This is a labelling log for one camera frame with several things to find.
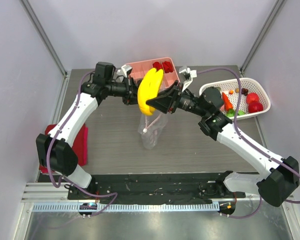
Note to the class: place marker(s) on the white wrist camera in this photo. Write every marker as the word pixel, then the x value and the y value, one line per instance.
pixel 189 76
pixel 124 71

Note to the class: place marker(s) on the white slotted cable duct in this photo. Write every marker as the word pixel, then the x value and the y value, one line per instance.
pixel 86 207

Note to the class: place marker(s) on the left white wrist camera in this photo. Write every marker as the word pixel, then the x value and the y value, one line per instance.
pixel 124 71

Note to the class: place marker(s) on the white perforated plastic basket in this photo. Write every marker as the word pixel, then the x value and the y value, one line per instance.
pixel 231 89

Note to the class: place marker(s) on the yellow toy banana bunch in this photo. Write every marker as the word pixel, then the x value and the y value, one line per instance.
pixel 149 89

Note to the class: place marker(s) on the clear zip top bag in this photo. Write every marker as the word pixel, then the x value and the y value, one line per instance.
pixel 151 127

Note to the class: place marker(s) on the red toy apple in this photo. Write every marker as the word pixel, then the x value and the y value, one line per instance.
pixel 255 107

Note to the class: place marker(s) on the red folded cloth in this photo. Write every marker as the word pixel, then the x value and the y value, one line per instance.
pixel 80 146

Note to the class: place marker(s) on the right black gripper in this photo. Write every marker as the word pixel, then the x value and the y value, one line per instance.
pixel 175 97

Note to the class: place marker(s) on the red clips in box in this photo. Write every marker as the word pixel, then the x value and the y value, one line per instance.
pixel 166 66

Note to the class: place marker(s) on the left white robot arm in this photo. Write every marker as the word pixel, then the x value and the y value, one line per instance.
pixel 55 148

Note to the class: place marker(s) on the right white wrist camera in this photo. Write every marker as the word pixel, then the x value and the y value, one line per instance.
pixel 189 76

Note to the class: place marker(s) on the green toy vegetable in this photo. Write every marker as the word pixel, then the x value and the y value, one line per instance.
pixel 231 113

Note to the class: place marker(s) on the orange toy carrot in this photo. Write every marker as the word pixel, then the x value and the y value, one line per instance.
pixel 227 104

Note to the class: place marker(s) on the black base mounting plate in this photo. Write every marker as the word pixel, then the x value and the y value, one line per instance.
pixel 166 188

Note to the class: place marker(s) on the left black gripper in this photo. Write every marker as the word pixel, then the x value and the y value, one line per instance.
pixel 131 97

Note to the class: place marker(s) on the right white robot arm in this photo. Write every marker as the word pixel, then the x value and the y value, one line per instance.
pixel 276 177

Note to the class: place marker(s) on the dark toy grapes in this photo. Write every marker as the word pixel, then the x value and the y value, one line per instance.
pixel 244 91

